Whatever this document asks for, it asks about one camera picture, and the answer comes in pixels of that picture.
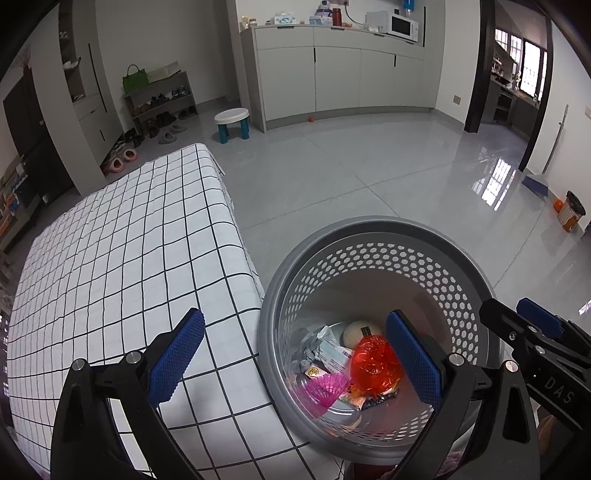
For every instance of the red plastic bag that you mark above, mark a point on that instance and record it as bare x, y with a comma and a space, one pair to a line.
374, 364

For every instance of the row of shoes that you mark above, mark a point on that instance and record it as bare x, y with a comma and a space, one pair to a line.
166, 104

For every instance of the grey slipper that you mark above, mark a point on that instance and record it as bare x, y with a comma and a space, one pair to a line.
165, 137
178, 129

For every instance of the white black-grid tablecloth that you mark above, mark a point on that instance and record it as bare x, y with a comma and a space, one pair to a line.
129, 258

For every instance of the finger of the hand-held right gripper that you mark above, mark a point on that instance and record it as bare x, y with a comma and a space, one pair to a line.
505, 321
538, 318

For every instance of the grey shoe rack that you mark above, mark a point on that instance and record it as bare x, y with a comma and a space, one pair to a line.
129, 101

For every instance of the light blue wet wipes packet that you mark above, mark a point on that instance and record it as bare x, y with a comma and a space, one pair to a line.
334, 353

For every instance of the white wrapper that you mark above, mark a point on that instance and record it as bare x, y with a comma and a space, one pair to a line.
309, 344

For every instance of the pink slipper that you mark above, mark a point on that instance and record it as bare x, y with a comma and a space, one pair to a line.
113, 165
130, 154

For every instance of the black refrigerator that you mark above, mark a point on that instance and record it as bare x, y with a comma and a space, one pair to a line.
32, 138

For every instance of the red bottle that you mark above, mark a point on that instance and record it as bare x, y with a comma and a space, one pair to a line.
337, 16

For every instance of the kitchen window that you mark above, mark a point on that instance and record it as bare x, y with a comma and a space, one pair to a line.
519, 60

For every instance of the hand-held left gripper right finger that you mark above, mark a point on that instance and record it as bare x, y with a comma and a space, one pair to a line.
411, 355

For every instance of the white box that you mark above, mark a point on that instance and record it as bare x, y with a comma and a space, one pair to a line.
376, 22

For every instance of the grey perforated plastic basket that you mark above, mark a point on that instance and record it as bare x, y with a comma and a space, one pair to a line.
369, 258

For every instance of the grey cabinet counter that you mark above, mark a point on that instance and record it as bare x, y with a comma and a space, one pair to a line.
341, 78

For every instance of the pink mesh plastic cup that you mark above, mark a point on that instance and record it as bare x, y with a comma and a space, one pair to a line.
325, 390

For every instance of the tall white shelf unit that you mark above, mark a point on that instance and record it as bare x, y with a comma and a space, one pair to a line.
87, 115

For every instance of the white stool with teal legs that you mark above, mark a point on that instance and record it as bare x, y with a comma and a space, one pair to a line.
232, 115

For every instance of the green handbag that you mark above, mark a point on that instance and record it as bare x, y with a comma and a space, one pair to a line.
135, 82

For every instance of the tissue box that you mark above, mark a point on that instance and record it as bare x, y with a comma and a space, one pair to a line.
282, 20

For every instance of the orange waste bin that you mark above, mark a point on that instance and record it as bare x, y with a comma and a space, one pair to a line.
572, 214

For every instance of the beige plush ball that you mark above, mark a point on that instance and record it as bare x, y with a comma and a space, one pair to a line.
358, 333

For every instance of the blue wall dispenser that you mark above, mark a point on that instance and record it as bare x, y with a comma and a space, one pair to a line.
408, 4

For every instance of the white microwave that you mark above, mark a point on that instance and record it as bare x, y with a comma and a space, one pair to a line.
401, 26

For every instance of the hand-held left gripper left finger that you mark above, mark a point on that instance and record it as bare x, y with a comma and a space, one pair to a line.
178, 355

